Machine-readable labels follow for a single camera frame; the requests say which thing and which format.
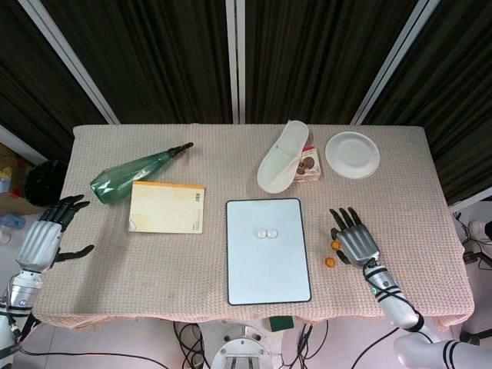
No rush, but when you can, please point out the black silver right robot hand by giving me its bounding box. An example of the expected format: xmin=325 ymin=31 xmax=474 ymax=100
xmin=329 ymin=206 xmax=382 ymax=268

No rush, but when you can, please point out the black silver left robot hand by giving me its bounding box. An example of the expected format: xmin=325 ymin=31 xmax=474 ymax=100
xmin=15 ymin=194 xmax=95 ymax=273

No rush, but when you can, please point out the black floor cable bundle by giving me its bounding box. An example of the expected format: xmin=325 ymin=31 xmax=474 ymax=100
xmin=171 ymin=321 xmax=211 ymax=369

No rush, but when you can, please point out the green plastic spray bottle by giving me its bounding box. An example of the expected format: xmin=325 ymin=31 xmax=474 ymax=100
xmin=89 ymin=141 xmax=194 ymax=204

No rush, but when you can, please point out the white paper plate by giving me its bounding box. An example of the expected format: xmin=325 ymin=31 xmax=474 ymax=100
xmin=324 ymin=131 xmax=381 ymax=180

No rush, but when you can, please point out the beige woven tablecloth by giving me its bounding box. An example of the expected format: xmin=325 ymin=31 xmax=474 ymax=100
xmin=32 ymin=123 xmax=474 ymax=332

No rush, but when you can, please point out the green block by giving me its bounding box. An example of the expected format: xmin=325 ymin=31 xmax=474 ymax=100
xmin=270 ymin=315 xmax=295 ymax=332

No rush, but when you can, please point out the black hanging cable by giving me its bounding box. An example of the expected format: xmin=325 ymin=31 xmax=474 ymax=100
xmin=295 ymin=321 xmax=331 ymax=369

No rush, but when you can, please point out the white magnetic board black rim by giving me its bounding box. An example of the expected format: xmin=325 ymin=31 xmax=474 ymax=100
xmin=224 ymin=198 xmax=312 ymax=307

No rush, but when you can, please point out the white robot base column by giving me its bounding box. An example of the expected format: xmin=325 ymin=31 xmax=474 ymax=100
xmin=209 ymin=321 xmax=285 ymax=369

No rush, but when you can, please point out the cardboard box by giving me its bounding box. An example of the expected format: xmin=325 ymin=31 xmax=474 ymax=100
xmin=0 ymin=141 xmax=38 ymax=216

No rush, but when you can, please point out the white cloth slipper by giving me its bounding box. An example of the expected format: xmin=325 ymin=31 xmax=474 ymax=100
xmin=256 ymin=119 xmax=310 ymax=193

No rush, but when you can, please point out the white partition frame post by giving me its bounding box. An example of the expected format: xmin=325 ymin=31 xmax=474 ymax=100
xmin=348 ymin=0 xmax=441 ymax=125
xmin=21 ymin=0 xmax=125 ymax=125
xmin=0 ymin=125 xmax=49 ymax=165
xmin=224 ymin=0 xmax=248 ymax=125

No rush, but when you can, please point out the red white cookie box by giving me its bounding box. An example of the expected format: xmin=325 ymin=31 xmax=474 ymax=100
xmin=294 ymin=145 xmax=323 ymax=184

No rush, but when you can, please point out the yellow paperback notebook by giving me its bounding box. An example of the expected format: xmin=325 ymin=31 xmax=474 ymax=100
xmin=128 ymin=180 xmax=207 ymax=234

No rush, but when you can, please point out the black trash bin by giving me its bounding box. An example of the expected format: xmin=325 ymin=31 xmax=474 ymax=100
xmin=24 ymin=160 xmax=69 ymax=208

